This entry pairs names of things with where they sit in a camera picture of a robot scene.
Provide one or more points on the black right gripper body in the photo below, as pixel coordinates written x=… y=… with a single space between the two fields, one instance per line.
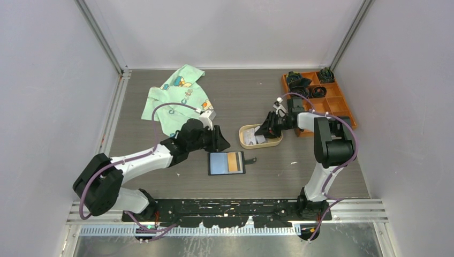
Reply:
x=282 y=123

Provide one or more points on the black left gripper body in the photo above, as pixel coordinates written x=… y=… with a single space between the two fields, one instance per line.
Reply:
x=205 y=141

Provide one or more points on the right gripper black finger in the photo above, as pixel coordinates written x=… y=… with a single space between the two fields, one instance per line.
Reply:
x=269 y=122
x=272 y=133

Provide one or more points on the black leather card holder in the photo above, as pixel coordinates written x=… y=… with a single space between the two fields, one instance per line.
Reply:
x=218 y=164

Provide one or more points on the orange striped credit card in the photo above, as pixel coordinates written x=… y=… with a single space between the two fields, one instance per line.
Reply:
x=234 y=162

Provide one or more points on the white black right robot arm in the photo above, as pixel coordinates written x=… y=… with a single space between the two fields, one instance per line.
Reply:
x=334 y=146

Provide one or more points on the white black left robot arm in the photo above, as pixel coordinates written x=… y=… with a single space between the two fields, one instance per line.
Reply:
x=100 y=185

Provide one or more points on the beige oval tray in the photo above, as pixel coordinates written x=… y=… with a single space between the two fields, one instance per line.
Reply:
x=269 y=143

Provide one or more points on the dark rolled belt front left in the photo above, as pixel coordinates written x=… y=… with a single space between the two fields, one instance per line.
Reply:
x=301 y=90

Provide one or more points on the dark rolled belt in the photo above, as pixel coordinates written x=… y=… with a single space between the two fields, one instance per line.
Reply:
x=318 y=92
x=297 y=80
x=301 y=90
x=325 y=75

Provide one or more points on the dark rolled belt front right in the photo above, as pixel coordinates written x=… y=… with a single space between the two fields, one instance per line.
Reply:
x=318 y=92

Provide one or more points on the dark rolled belt back left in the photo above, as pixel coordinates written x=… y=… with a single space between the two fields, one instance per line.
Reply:
x=297 y=80

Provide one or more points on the orange compartment organizer box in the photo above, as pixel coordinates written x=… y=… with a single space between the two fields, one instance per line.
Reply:
x=334 y=102

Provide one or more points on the green cartoon print cloth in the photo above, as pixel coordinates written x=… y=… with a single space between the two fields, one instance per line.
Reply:
x=169 y=103

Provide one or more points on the dark rolled belt back right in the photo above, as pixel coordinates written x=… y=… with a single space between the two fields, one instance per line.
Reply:
x=325 y=75

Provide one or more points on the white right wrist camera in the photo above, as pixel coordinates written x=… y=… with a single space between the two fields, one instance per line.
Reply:
x=280 y=110

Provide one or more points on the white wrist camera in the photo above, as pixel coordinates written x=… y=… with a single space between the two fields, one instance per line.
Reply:
x=206 y=118
x=280 y=110

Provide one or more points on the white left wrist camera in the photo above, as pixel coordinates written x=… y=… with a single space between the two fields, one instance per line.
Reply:
x=206 y=118

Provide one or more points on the aluminium front rail frame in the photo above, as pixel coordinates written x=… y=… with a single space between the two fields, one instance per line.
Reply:
x=346 y=212

